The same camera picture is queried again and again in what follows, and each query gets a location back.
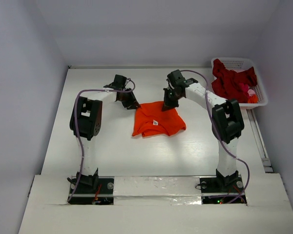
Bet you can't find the orange t shirt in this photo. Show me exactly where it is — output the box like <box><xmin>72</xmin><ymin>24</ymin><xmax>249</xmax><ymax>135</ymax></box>
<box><xmin>132</xmin><ymin>101</ymin><xmax>187</xmax><ymax>137</ymax></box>

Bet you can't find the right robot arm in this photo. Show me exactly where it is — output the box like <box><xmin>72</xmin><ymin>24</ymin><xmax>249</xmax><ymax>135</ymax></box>
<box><xmin>162</xmin><ymin>70</ymin><xmax>245</xmax><ymax>191</ymax></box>

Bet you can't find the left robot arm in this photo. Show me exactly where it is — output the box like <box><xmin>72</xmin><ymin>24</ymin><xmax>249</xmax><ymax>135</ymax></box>
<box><xmin>69</xmin><ymin>75</ymin><xmax>140</xmax><ymax>193</ymax></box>

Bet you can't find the dark red t shirt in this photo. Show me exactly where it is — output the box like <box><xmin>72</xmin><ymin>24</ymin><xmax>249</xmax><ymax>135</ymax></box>
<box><xmin>211</xmin><ymin>59</ymin><xmax>257</xmax><ymax>103</ymax></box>

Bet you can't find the white plastic basket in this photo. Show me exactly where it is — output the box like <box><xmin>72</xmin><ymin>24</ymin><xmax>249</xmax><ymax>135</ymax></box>
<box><xmin>211</xmin><ymin>58</ymin><xmax>268</xmax><ymax>109</ymax></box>

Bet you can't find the pink garment in basket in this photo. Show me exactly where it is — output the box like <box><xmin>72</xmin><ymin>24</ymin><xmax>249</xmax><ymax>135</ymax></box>
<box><xmin>239</xmin><ymin>83</ymin><xmax>255</xmax><ymax>97</ymax></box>

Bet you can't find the small orange garment in basket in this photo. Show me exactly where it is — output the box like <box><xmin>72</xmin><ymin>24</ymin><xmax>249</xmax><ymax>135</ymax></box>
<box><xmin>248</xmin><ymin>94</ymin><xmax>258</xmax><ymax>104</ymax></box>

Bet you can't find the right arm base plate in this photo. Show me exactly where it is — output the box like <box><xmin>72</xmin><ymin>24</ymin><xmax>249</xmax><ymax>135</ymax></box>
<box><xmin>195</xmin><ymin>175</ymin><xmax>247</xmax><ymax>205</ymax></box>

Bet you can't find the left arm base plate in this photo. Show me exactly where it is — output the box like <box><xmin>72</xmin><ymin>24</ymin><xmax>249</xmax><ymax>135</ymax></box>
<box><xmin>68</xmin><ymin>177</ymin><xmax>114</xmax><ymax>205</ymax></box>

